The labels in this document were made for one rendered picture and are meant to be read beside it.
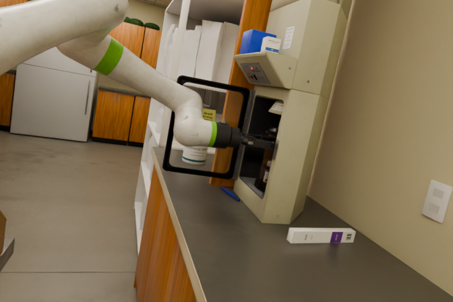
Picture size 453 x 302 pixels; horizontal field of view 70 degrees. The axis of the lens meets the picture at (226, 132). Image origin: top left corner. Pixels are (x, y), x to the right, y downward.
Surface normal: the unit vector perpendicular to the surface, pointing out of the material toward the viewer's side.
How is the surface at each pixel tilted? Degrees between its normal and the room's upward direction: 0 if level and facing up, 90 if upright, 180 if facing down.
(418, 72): 90
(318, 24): 90
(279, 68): 90
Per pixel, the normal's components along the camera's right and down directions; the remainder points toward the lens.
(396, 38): -0.94, -0.14
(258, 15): 0.29, 0.18
